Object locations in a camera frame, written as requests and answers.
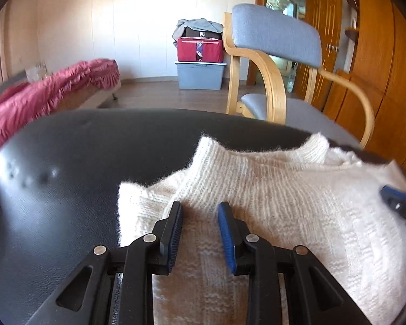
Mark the grey plastic storage box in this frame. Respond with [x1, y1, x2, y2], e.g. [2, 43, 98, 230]
[175, 61, 228, 91]

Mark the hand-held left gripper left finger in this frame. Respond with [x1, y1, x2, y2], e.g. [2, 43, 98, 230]
[24, 201, 184, 325]

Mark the wooden wardrobe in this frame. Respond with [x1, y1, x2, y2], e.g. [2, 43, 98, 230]
[321, 0, 406, 177]

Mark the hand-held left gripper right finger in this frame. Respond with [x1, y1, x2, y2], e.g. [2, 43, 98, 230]
[217, 201, 369, 325]

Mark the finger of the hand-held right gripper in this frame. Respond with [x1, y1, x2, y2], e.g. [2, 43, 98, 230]
[380, 186, 406, 232]

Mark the red ruffled bedspread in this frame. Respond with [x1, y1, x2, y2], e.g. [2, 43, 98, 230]
[0, 58, 121, 160]

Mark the grey clothes pile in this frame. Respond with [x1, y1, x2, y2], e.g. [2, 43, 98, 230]
[172, 18, 224, 46]

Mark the panelled wooden door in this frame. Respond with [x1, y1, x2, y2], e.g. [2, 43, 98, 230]
[293, 0, 345, 92]

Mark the black leather massage table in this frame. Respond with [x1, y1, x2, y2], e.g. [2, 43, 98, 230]
[0, 108, 406, 325]

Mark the grey armchair with wooden arms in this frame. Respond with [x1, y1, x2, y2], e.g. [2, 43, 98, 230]
[222, 3, 376, 150]

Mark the white knit sweater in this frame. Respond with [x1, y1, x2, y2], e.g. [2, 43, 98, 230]
[117, 132, 406, 325]

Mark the red fabric storage bag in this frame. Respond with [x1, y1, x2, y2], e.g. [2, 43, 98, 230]
[177, 38, 224, 64]

